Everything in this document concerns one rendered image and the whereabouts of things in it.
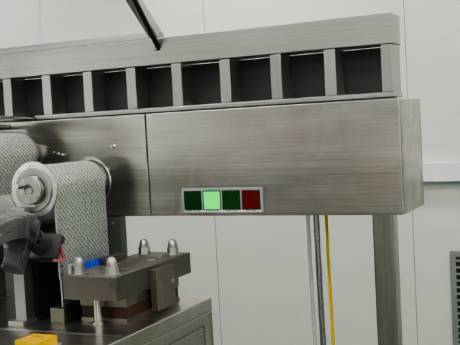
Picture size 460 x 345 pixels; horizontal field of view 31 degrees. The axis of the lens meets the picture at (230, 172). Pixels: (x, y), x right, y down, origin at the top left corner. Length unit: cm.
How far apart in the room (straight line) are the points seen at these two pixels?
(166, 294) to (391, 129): 74
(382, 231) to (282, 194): 30
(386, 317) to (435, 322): 226
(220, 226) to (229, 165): 265
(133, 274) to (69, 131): 60
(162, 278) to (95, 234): 25
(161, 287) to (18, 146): 61
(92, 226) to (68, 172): 18
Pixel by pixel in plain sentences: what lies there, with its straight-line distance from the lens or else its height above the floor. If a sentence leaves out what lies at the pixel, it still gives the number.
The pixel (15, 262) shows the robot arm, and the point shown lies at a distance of 205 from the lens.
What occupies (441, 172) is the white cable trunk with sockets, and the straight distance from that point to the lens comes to 445.
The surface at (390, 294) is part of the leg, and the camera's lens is 237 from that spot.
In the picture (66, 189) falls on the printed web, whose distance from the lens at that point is 225.
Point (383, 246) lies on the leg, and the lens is 234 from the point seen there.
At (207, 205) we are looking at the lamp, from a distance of 233.
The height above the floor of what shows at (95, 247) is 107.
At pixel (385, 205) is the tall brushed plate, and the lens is 216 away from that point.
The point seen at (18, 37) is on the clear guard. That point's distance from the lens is 268.
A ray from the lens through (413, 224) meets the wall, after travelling 456.
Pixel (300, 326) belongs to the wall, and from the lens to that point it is 485.
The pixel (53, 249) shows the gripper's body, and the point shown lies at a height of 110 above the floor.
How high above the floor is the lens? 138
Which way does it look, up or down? 3 degrees down
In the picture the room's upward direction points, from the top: 3 degrees counter-clockwise
